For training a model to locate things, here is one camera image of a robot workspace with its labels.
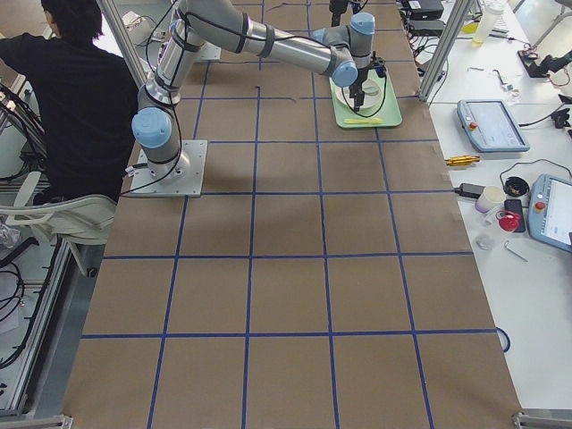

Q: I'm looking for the aluminium frame post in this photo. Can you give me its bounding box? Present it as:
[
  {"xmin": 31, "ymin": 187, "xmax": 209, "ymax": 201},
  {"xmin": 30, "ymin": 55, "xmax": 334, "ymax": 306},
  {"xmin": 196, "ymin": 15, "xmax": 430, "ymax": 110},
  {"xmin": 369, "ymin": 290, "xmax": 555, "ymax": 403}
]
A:
[{"xmin": 418, "ymin": 0, "xmax": 472, "ymax": 102}]

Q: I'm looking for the black smartphone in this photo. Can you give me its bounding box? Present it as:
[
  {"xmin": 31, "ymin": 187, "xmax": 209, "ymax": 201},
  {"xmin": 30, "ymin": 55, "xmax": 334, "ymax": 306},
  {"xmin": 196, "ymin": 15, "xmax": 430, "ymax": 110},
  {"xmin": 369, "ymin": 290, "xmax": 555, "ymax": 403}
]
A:
[{"xmin": 504, "ymin": 198, "xmax": 526, "ymax": 232}]

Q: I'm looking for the white office chair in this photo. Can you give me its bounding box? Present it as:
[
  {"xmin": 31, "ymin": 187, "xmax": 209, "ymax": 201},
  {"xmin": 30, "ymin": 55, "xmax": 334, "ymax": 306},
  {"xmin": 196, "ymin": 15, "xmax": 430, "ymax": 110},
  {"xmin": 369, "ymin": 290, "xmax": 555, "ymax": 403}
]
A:
[{"xmin": 1, "ymin": 172, "xmax": 116, "ymax": 277}]

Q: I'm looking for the gold metal cylinder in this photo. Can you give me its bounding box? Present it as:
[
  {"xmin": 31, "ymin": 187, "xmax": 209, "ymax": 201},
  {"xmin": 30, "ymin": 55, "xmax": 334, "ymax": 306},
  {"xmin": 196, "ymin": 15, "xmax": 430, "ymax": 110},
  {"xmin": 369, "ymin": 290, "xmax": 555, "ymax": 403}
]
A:
[{"xmin": 445, "ymin": 156, "xmax": 481, "ymax": 167}]

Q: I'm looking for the black electronics box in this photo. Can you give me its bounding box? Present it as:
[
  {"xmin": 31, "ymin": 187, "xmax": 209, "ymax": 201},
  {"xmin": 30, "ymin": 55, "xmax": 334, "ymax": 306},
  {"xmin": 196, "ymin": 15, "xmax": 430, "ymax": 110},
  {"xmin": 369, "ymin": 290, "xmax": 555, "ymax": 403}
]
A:
[{"xmin": 400, "ymin": 0, "xmax": 444, "ymax": 21}]

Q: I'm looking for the blue teach pendant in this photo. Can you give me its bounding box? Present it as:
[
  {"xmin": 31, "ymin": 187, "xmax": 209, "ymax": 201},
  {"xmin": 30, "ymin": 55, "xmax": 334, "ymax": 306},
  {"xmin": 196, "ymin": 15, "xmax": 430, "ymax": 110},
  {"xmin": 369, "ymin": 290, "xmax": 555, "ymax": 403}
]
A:
[
  {"xmin": 457, "ymin": 99, "xmax": 530, "ymax": 153},
  {"xmin": 527, "ymin": 174, "xmax": 571, "ymax": 252}
]

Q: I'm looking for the yellow plastic fork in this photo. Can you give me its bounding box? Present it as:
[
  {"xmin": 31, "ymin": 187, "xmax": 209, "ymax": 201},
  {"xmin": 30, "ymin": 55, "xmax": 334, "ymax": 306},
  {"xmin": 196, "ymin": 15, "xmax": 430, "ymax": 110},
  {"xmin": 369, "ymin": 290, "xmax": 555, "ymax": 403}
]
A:
[{"xmin": 344, "ymin": 117, "xmax": 383, "ymax": 125}]

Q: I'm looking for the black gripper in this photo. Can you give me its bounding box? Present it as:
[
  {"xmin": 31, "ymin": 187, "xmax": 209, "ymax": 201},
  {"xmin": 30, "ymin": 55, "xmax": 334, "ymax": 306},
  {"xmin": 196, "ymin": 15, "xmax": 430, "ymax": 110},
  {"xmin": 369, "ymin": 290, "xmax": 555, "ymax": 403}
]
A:
[{"xmin": 349, "ymin": 51, "xmax": 385, "ymax": 112}]

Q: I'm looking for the upper blue teach pendant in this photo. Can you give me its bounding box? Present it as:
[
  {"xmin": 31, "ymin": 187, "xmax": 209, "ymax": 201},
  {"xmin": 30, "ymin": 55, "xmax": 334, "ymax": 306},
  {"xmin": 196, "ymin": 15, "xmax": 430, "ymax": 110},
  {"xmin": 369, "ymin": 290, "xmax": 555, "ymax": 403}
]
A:
[{"xmin": 457, "ymin": 99, "xmax": 530, "ymax": 153}]

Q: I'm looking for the white round plate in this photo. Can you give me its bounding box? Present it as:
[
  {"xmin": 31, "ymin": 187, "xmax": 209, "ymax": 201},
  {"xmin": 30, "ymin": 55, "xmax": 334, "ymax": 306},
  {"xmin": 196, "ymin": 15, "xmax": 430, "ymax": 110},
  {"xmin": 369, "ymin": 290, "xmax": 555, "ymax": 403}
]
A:
[{"xmin": 335, "ymin": 74, "xmax": 383, "ymax": 110}]

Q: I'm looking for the person in black shirt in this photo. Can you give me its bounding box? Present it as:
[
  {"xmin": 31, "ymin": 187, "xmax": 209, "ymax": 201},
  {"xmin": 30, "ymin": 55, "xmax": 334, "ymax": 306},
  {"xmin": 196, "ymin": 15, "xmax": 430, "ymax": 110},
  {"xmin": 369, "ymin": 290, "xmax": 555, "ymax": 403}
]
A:
[{"xmin": 0, "ymin": 0, "xmax": 139, "ymax": 205}]

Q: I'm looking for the red round object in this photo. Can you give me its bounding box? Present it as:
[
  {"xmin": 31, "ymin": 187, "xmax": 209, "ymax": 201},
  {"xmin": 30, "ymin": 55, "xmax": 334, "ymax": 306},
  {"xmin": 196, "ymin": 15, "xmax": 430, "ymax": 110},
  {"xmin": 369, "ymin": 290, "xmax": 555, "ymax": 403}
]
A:
[{"xmin": 495, "ymin": 210, "xmax": 521, "ymax": 232}]

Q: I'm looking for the white plastic cup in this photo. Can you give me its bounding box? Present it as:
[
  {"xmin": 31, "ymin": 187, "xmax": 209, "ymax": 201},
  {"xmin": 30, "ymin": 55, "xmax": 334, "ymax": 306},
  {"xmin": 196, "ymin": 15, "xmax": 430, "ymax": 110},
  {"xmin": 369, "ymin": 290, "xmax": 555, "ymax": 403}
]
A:
[{"xmin": 475, "ymin": 186, "xmax": 506, "ymax": 214}]

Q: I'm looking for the clear plastic bottle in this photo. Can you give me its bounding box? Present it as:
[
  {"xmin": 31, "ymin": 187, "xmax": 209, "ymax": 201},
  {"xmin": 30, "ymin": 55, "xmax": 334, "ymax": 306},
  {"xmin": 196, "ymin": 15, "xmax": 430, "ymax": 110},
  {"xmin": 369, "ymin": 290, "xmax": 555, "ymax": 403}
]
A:
[{"xmin": 472, "ymin": 0, "xmax": 506, "ymax": 46}]

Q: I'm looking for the lower blue teach pendant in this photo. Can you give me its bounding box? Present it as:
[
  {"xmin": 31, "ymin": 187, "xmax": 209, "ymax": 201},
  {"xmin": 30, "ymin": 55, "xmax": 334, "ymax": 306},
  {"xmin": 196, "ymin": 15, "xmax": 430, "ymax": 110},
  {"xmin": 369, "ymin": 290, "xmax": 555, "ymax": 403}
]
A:
[{"xmin": 527, "ymin": 174, "xmax": 571, "ymax": 252}]

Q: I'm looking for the mint green tray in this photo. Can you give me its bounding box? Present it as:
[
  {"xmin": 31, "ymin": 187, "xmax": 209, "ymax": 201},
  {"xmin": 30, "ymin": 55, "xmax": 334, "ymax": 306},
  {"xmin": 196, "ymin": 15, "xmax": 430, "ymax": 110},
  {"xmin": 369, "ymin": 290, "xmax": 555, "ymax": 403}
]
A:
[{"xmin": 329, "ymin": 70, "xmax": 402, "ymax": 129}]

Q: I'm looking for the black power adapter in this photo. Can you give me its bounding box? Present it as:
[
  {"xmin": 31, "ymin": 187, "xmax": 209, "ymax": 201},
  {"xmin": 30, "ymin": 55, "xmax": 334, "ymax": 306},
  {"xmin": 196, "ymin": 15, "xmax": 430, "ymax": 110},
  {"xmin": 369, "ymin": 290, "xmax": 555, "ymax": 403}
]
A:
[{"xmin": 454, "ymin": 183, "xmax": 484, "ymax": 199}]

